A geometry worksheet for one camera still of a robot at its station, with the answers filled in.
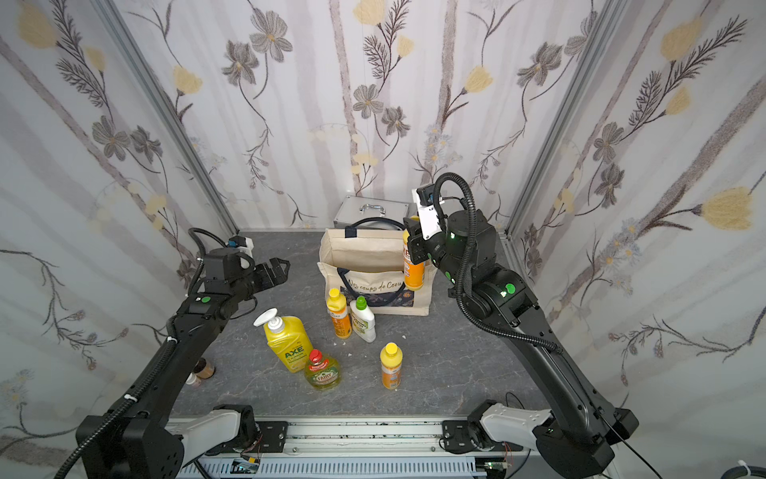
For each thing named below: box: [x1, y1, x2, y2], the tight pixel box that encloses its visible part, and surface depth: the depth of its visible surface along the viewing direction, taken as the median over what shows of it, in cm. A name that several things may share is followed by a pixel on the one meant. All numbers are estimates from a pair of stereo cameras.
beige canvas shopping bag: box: [317, 218, 438, 317], surface depth 92 cm
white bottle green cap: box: [349, 295, 377, 344], surface depth 83 cm
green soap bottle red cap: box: [304, 349, 343, 392], surface depth 76 cm
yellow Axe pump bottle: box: [253, 308, 314, 374], surface depth 73 cm
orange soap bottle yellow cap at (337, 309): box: [326, 287, 353, 340], surface depth 80 cm
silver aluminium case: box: [333, 194, 413, 231], surface depth 109 cm
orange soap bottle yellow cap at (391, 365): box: [380, 342, 403, 391], surface depth 69 cm
